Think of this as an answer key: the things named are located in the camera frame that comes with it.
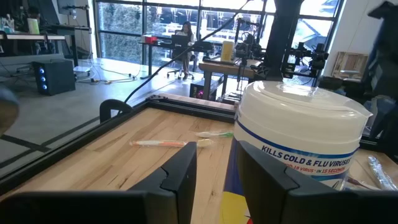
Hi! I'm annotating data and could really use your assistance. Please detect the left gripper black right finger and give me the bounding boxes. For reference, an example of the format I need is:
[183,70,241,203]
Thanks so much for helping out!
[237,140,398,224]

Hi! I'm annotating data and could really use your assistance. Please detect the small black computer coloured lights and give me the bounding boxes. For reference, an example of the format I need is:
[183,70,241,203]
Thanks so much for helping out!
[188,78,225,101]

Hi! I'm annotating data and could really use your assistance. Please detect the black computer with blue lights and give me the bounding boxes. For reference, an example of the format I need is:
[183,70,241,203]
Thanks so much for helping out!
[32,58,76,96]

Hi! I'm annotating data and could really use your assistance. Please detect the light green cup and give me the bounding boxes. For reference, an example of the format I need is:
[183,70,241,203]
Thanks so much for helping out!
[26,17,41,35]

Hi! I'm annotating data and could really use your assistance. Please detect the black laptop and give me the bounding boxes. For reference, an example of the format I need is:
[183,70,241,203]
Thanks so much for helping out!
[170,34,190,48]

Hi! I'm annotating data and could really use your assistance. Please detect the yellow Lysol wipes canister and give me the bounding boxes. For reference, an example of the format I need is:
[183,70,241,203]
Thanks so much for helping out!
[220,40,235,63]
[218,80,374,224]

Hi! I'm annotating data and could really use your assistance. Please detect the wooden top desk grey legs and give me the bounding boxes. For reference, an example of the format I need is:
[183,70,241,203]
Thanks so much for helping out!
[0,24,91,68]

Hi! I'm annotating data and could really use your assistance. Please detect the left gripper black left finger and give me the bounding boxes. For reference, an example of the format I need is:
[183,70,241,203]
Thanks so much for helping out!
[0,141,198,224]

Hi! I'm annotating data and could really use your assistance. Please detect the wooden crate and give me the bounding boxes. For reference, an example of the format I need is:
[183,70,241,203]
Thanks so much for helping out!
[330,50,370,81]

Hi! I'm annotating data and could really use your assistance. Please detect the wooden robot station table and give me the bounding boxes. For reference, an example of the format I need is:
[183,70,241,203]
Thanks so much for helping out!
[198,58,259,101]

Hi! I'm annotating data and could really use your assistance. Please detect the orange toothbrush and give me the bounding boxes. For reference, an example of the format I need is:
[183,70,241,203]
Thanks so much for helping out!
[128,138,216,149]

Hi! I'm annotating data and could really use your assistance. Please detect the black office chair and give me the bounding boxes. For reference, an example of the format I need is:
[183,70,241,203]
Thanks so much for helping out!
[166,52,196,81]

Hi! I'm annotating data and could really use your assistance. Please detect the person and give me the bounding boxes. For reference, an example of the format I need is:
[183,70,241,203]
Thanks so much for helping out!
[25,5,44,20]
[175,21,197,81]

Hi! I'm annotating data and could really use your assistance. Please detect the green toothbrush in clear wrap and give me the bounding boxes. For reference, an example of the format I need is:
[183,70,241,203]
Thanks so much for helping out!
[195,129,235,139]

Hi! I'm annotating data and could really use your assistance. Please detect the grey computer monitor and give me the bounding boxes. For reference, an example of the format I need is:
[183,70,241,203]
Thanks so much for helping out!
[57,0,78,16]

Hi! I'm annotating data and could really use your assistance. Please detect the purple toothbrush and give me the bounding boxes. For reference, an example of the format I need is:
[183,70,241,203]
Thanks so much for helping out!
[343,174,382,192]

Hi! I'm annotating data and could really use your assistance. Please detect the long black hanging cable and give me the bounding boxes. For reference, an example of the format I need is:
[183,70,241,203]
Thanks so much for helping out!
[123,0,253,105]

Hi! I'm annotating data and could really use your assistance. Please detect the black table clamp handle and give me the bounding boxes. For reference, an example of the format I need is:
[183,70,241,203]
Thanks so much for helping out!
[98,98,135,124]

